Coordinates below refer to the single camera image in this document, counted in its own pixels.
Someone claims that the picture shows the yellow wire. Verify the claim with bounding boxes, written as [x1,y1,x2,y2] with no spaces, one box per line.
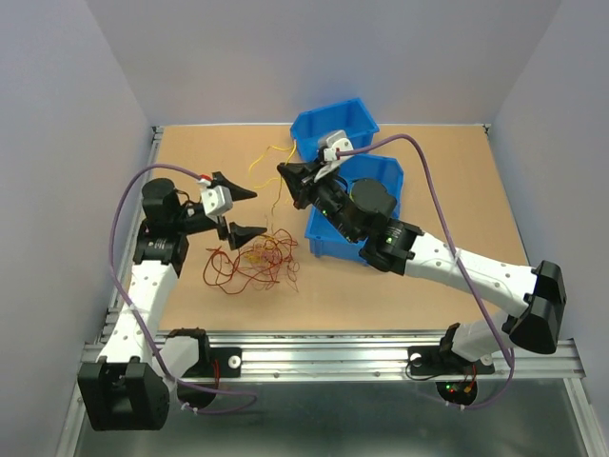
[247,138,299,225]

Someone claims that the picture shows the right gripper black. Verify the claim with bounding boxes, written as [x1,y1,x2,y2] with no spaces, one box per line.
[276,158,361,245]

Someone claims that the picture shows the blue bin double front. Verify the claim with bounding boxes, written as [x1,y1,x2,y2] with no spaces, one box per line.
[304,154,404,265]

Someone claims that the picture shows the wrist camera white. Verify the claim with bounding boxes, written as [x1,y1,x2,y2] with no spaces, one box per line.
[314,129,354,183]
[200,185,233,219]

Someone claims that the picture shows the red wires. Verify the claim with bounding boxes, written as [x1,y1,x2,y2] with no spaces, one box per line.
[203,227,302,296]

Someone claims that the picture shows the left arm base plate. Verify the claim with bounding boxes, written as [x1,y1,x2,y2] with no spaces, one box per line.
[177,347,243,407]

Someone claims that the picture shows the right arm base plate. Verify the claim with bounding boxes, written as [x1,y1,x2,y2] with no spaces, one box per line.
[405,346,495,407]

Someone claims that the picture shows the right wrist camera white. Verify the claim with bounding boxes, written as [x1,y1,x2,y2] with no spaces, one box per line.
[314,129,354,183]

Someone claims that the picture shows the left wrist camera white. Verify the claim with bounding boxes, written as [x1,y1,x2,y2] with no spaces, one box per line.
[200,185,233,219]

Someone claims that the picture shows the aluminium rail frame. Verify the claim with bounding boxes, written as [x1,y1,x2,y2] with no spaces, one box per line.
[54,124,609,457]

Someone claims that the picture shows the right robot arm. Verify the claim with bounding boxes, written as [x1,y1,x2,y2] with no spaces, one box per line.
[277,162,566,374]

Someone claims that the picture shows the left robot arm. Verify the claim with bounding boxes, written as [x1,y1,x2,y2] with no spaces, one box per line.
[77,169,265,431]

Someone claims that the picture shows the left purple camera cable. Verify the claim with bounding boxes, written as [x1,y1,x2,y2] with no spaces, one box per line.
[108,163,258,416]

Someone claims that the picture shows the blue bin rear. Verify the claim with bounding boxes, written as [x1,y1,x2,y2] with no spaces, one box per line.
[290,98,380,162]

